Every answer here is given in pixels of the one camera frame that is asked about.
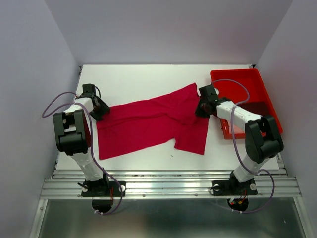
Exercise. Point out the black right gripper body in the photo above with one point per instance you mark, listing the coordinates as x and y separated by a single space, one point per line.
201 109

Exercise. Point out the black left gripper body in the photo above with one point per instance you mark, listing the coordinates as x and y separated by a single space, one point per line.
98 100

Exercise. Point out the red t-shirt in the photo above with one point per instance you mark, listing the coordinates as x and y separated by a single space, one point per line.
135 126

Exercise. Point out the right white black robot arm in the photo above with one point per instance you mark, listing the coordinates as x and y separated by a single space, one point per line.
262 141

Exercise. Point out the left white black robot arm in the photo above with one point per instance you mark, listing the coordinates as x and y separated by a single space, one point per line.
73 137

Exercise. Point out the red plastic bin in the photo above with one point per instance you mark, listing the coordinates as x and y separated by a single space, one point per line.
243 84

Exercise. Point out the pink rolled t-shirt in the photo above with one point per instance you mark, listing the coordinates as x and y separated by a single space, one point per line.
238 131

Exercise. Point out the dark maroon rolled t-shirt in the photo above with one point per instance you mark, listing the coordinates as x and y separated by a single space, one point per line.
259 108

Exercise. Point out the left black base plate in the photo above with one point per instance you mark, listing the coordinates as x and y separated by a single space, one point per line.
103 188

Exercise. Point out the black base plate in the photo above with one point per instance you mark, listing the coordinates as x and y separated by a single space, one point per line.
230 188
103 188

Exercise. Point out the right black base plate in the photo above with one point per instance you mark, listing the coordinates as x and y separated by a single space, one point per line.
230 188

